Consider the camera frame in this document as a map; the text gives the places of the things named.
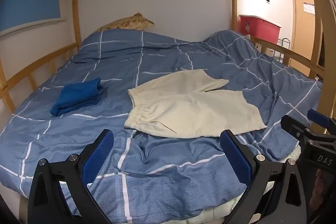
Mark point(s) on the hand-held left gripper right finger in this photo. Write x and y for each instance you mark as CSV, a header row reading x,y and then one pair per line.
x,y
236,158

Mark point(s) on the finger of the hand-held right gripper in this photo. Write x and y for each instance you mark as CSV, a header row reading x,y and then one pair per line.
x,y
294,127
319,117

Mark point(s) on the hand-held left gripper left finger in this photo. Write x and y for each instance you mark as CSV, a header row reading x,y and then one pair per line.
x,y
98,158

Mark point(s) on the cream pants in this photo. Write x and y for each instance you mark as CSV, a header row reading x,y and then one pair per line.
x,y
189,108

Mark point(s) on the person's right hand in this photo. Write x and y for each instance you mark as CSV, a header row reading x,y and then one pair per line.
x,y
320,182

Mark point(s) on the folded blue cloth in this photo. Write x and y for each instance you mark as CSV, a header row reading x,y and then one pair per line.
x,y
76,96

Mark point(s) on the wooden door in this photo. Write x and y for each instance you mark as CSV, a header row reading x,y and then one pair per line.
x,y
302,29

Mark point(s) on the red storage bin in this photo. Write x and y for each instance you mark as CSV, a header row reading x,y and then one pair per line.
x,y
260,28

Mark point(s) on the paper sheet on door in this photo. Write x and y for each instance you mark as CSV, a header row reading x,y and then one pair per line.
x,y
309,8

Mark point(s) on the blue checked duvet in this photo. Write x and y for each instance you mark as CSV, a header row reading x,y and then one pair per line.
x,y
157,56

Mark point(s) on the brown patterned pillow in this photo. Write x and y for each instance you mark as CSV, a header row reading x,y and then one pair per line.
x,y
126,23

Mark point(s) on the white window frame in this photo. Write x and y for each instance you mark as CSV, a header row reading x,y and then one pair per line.
x,y
31,26

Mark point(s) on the wooden bunk bed frame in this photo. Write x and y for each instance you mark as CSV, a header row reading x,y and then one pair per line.
x,y
76,3

